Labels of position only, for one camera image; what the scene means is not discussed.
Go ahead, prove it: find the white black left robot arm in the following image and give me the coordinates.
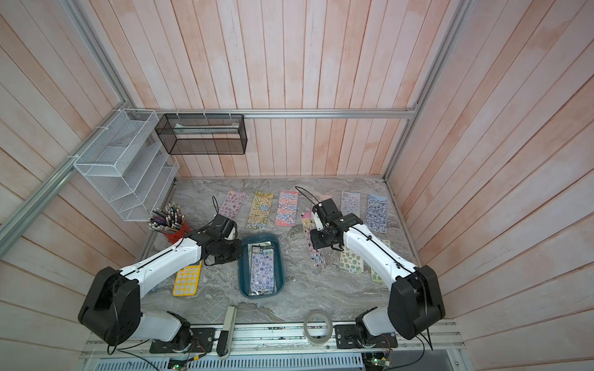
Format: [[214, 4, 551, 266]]
[[78, 214, 242, 352]]

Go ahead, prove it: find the teal storage box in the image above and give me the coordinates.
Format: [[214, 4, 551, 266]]
[[238, 233, 285, 298]]

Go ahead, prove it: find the pink yellow cat sticker sheet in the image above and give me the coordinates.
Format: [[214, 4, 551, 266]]
[[301, 211, 326, 268]]

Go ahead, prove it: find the clear tape roll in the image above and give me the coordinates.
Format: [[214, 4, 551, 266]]
[[303, 310, 334, 346]]

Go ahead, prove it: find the grey stapler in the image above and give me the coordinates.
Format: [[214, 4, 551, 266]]
[[216, 305, 237, 360]]

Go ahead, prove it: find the black mesh wall basket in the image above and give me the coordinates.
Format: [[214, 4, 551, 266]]
[[156, 113, 248, 156]]

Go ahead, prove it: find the white mesh wall shelf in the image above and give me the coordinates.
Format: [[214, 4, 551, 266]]
[[74, 109, 179, 222]]

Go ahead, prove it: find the dark blue sticker sheet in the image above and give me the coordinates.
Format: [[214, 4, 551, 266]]
[[366, 194, 388, 233]]

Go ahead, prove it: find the yellow calculator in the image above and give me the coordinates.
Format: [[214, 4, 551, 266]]
[[172, 263, 203, 297]]

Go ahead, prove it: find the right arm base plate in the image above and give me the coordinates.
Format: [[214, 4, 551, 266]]
[[334, 324, 398, 350]]

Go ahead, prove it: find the red pencil cup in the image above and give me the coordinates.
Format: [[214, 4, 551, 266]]
[[148, 203, 190, 244]]

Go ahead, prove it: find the green sticker sheet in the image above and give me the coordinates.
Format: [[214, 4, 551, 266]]
[[370, 239, 391, 283], [339, 247, 364, 275]]

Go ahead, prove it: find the red blue cat sticker sheet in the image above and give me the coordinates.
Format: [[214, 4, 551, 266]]
[[275, 190, 299, 227]]

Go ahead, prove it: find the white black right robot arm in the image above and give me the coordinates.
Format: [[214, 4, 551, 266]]
[[310, 199, 446, 345]]

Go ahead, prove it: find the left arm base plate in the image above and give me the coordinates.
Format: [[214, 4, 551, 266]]
[[149, 328, 216, 354]]

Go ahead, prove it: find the colourful small sticker sheet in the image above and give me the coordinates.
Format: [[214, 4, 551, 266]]
[[246, 191, 274, 230]]

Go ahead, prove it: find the light blue sticker sheet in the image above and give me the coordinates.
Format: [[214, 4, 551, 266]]
[[340, 191, 360, 216]]

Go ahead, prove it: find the purple sticker sheet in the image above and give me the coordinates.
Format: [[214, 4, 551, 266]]
[[248, 242, 275, 296]]

